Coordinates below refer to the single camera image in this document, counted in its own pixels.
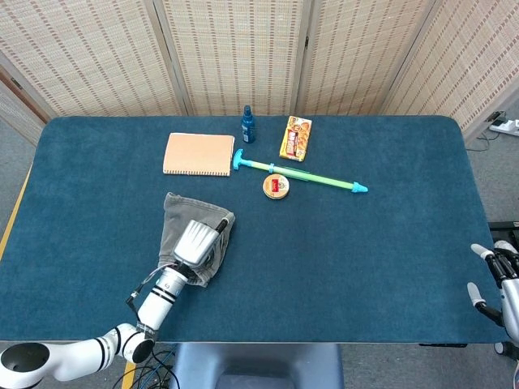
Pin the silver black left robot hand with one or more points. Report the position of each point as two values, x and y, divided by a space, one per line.
194 243

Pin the woven folding screen panel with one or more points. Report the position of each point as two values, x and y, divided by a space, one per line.
474 61
357 52
235 52
81 52

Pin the green blue water pump toy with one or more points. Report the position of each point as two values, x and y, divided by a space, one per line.
324 179

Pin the black equipment base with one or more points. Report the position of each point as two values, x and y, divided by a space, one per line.
504 225

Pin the tan spiral notebook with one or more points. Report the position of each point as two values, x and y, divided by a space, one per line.
198 154

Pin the blue grey robot torso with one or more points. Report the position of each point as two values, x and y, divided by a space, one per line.
255 364

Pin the yellow food box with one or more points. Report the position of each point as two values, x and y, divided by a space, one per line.
296 138

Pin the round tin with red label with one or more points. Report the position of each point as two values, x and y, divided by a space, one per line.
276 186

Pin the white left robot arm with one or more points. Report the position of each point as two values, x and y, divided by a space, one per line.
158 304

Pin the white power strip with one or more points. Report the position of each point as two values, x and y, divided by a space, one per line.
507 127

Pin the black table control panel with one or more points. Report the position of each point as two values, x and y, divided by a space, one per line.
442 345

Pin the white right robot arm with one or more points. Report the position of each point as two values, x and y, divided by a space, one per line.
507 349

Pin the brown framed screen panel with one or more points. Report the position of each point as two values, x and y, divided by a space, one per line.
18 109

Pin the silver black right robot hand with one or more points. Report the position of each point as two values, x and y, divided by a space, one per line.
511 300

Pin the grey shorts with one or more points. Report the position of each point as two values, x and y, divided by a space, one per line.
178 215

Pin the blue spray bottle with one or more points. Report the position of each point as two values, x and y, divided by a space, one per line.
249 129

